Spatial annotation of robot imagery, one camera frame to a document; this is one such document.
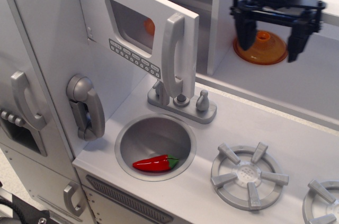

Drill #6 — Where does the silver stove burner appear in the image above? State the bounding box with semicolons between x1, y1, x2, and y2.
211;142;289;211
302;180;338;223

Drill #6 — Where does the silver round sink basin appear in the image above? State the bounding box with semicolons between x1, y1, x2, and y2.
115;114;197;182

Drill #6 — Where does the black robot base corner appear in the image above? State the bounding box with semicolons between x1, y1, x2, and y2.
1;183;53;223

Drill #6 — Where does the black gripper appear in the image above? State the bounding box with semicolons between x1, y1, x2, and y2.
230;0;326;62

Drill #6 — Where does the silver stove burner left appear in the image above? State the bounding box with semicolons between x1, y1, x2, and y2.
211;142;289;211

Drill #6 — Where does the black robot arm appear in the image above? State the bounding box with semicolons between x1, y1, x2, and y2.
230;0;326;62

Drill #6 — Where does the orange plastic strainer lid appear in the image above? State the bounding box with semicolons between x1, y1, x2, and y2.
233;30;288;65

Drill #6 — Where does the silver fridge door handle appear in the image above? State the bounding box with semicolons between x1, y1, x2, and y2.
11;70;46;131

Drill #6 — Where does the silver lower fridge handle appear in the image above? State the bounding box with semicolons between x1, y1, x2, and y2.
63;182;85;217

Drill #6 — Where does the grey fridge ice dispenser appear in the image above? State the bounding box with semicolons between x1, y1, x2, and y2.
1;108;47;157

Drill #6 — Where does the silver toy wall phone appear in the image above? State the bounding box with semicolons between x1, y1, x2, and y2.
66;74;105;141

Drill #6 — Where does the silver microwave door handle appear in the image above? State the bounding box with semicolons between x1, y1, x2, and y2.
162;13;184;98

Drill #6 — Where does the silver stove burner right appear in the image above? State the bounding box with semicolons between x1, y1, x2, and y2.
302;180;338;223

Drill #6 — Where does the grey oven vent panel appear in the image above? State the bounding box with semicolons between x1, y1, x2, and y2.
86;175;173;223

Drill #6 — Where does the orange toy food in microwave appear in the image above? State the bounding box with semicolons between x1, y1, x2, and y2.
144;18;155;36

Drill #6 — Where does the red toy chili pepper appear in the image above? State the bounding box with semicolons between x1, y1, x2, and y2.
132;155;179;172

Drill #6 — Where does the silver toy faucet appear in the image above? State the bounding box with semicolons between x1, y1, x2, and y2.
147;80;217;124

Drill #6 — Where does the grey toy microwave door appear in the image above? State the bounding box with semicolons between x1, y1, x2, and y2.
80;0;199;98

